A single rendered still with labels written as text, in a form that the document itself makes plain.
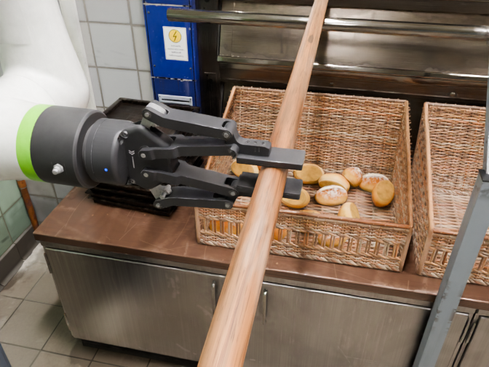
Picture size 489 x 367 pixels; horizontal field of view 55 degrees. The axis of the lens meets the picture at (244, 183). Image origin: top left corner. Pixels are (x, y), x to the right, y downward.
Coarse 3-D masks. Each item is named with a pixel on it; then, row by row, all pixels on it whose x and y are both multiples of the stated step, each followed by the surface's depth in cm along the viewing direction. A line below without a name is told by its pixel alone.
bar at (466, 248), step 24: (240, 24) 106; (264, 24) 104; (288, 24) 103; (336, 24) 101; (360, 24) 100; (384, 24) 99; (408, 24) 98; (432, 24) 98; (456, 24) 97; (480, 192) 91; (480, 216) 94; (456, 240) 102; (480, 240) 97; (456, 264) 102; (456, 288) 106; (432, 312) 115; (432, 336) 116; (432, 360) 121
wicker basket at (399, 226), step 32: (320, 96) 147; (352, 96) 145; (256, 128) 155; (320, 128) 151; (352, 128) 149; (384, 128) 146; (224, 160) 148; (320, 160) 154; (352, 160) 152; (384, 160) 150; (352, 192) 148; (288, 224) 119; (320, 224) 118; (352, 224) 115; (384, 224) 113; (320, 256) 124; (352, 256) 121; (384, 256) 119
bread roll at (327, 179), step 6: (324, 174) 148; (330, 174) 145; (336, 174) 145; (318, 180) 148; (324, 180) 145; (330, 180) 144; (336, 180) 143; (342, 180) 143; (342, 186) 143; (348, 186) 144
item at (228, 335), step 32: (320, 0) 101; (320, 32) 88; (288, 96) 63; (288, 128) 56; (256, 192) 46; (256, 224) 42; (256, 256) 39; (224, 288) 36; (256, 288) 36; (224, 320) 33; (224, 352) 31
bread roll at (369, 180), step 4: (364, 176) 148; (368, 176) 147; (372, 176) 146; (376, 176) 146; (380, 176) 146; (384, 176) 146; (364, 180) 147; (368, 180) 146; (372, 180) 146; (376, 180) 145; (380, 180) 145; (388, 180) 146; (360, 184) 148; (364, 184) 147; (368, 184) 146; (372, 184) 146; (364, 188) 147; (368, 188) 146; (372, 188) 146
